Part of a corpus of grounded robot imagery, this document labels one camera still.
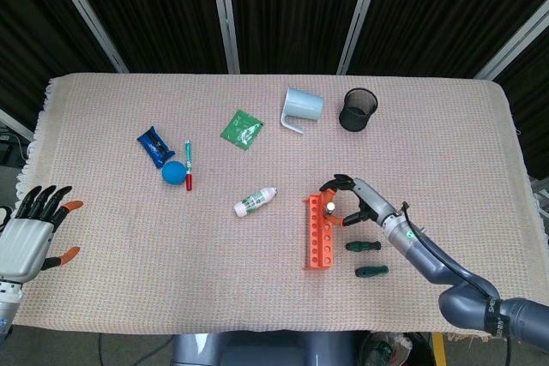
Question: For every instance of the orange test tube rack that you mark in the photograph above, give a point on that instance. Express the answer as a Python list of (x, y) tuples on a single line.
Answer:
[(319, 237)]

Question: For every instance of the white bottle with green label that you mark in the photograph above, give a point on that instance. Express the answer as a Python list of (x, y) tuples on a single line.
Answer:
[(253, 202)]

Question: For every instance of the black mesh pen holder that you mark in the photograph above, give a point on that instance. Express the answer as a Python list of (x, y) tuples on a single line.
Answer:
[(356, 119)]

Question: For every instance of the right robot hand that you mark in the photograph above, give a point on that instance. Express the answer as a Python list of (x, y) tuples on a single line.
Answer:
[(373, 201)]

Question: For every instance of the green foil sachet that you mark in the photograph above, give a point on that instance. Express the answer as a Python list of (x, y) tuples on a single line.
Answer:
[(242, 129)]

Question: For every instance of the grey robot torso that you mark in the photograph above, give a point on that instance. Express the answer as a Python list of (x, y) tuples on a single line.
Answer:
[(257, 351)]

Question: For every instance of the grey metal frame post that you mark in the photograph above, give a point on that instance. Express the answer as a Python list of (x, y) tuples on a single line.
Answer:
[(514, 49), (13, 124), (360, 14), (224, 14), (87, 14)]

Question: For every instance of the blue snack packet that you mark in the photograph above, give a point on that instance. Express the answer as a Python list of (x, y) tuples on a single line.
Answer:
[(154, 145)]

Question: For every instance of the blue foam ball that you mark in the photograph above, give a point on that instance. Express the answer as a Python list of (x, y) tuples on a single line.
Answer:
[(173, 174)]

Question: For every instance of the light blue plastic cup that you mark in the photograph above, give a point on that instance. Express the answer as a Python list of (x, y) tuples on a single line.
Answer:
[(304, 104)]

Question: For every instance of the black waste bin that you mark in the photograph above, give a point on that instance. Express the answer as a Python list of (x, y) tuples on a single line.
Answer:
[(386, 353)]

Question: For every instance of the grey metal frame struts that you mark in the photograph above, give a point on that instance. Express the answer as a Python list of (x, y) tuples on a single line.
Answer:
[(541, 194)]

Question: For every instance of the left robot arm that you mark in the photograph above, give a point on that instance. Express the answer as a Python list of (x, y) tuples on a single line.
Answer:
[(7, 304)]

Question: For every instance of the beige woven tablecloth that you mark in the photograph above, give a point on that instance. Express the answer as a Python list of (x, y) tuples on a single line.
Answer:
[(171, 263)]

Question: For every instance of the green marker with red cap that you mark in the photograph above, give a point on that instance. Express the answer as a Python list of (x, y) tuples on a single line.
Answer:
[(188, 160)]

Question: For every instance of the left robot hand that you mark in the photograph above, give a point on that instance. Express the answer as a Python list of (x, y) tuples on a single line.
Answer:
[(23, 246)]

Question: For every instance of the dark pleated curtain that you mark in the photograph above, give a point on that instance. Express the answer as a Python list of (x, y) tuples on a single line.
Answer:
[(150, 6)]

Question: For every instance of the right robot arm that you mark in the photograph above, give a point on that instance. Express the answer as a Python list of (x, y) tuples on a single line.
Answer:
[(433, 263)]

